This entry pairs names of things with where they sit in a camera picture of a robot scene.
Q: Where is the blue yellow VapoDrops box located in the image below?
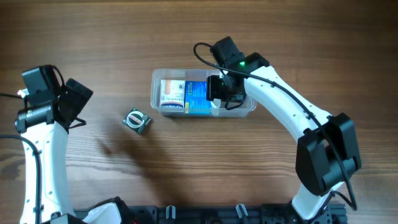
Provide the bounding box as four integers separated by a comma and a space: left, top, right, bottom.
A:
184, 81, 211, 115

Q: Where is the Hansaplast plaster box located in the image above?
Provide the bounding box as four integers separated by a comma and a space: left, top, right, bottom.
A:
159, 80, 185, 108

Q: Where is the dark green round-logo box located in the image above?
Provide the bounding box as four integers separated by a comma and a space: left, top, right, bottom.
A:
122, 108, 152, 135

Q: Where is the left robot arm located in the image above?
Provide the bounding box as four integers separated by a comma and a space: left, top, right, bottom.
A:
15, 78, 122, 223

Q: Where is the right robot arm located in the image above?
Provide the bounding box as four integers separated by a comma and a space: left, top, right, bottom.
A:
207, 50, 361, 223

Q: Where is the clear plastic container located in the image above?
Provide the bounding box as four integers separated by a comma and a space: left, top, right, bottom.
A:
150, 68, 257, 117

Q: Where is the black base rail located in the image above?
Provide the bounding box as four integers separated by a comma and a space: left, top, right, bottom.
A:
74, 203, 348, 224

